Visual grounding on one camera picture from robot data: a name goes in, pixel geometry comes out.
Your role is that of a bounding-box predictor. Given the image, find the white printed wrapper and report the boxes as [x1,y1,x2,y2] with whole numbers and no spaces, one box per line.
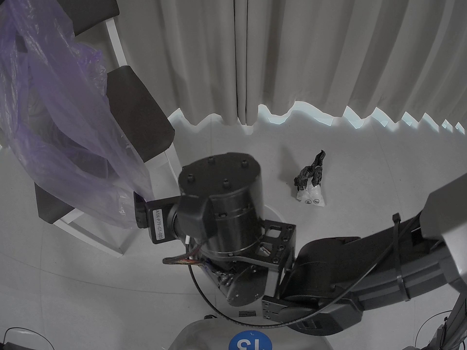
[296,181,327,208]

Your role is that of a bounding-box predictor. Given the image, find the crumpled black plastic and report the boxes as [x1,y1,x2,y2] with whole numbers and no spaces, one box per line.
[293,149,327,191]

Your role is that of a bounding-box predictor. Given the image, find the white trash bin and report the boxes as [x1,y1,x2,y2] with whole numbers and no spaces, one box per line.
[260,203,289,229]

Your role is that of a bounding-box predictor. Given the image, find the white curtain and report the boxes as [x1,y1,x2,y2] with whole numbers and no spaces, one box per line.
[109,0,244,126]
[236,0,467,135]

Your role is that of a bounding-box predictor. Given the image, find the white chair with dark seat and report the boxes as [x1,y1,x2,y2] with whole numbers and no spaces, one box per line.
[34,0,183,258]

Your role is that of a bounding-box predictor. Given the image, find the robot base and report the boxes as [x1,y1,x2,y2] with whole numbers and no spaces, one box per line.
[171,319,331,350]

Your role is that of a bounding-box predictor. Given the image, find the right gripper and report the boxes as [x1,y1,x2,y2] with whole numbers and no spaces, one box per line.
[133,191,182,245]

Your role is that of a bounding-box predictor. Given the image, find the purple plastic bag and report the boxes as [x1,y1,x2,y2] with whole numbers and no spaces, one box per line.
[0,0,156,230]

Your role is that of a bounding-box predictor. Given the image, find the black cable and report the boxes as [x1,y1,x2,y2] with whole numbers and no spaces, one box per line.
[415,309,451,350]
[187,260,365,328]
[1,327,56,350]

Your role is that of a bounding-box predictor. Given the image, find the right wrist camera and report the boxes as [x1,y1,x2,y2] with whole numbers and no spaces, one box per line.
[177,194,216,241]

